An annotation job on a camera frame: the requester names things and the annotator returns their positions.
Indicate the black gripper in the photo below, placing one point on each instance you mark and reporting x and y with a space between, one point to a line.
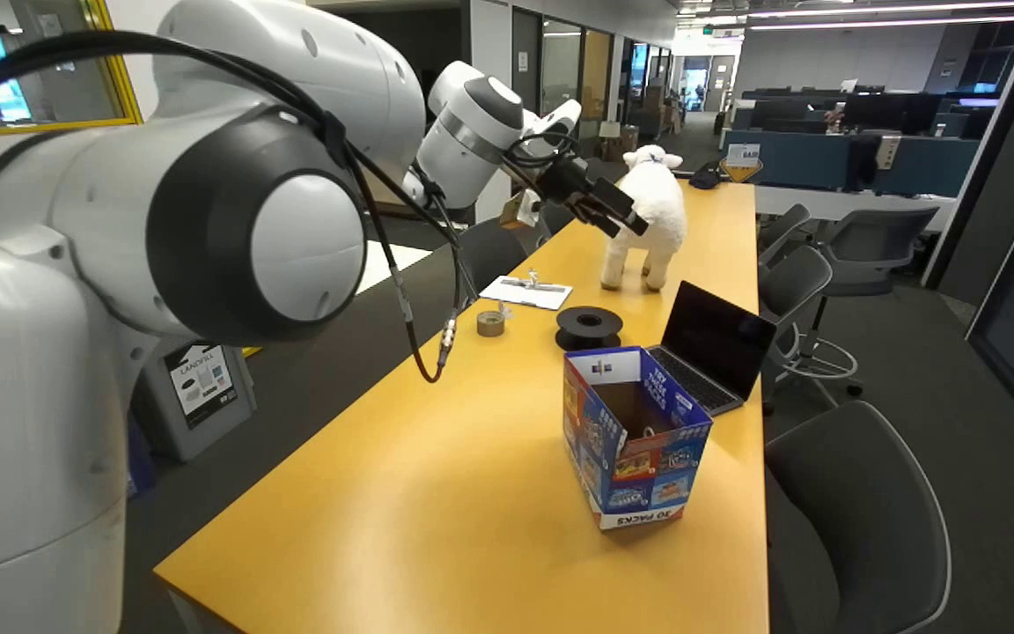
581 186

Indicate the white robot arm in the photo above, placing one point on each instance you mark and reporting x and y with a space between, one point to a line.
60 355

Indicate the grey control box with label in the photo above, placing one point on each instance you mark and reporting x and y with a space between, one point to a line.
196 394

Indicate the white plush sheep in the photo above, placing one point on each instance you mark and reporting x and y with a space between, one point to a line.
651 207

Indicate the small black bag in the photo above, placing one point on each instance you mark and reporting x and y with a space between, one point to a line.
705 173

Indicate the black filament spool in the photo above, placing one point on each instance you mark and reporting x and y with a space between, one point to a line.
590 327

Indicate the white paper sheet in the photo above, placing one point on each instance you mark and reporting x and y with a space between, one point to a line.
526 291

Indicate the open black laptop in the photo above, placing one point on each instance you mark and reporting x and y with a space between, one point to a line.
714 338

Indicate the dark office chair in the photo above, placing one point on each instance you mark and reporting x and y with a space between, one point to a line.
792 286
883 242
847 530

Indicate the blue office desk partition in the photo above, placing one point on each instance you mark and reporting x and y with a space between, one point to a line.
847 160

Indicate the yellow framed board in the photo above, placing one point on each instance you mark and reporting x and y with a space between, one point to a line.
121 72

